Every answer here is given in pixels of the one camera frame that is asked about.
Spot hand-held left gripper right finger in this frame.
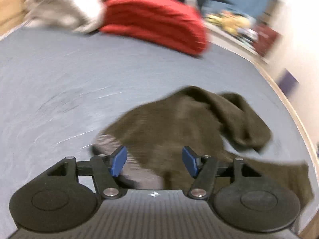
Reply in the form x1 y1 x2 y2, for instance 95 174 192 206
182 146 263 200

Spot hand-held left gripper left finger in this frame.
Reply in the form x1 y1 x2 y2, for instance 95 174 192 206
46 145 127 200

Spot brown corduroy pants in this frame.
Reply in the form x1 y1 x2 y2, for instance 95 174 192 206
91 86 314 208

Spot red cloth bundle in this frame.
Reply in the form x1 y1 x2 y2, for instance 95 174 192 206
99 0 209 57

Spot red box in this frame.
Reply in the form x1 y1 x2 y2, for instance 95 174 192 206
254 24 280 57

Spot yellow plush toys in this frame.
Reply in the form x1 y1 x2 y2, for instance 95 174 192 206
205 10 251 34

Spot white crumpled blanket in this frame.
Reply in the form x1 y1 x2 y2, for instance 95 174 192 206
22 0 125 34

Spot purple square wall patch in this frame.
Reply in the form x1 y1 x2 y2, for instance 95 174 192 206
278 70 299 94

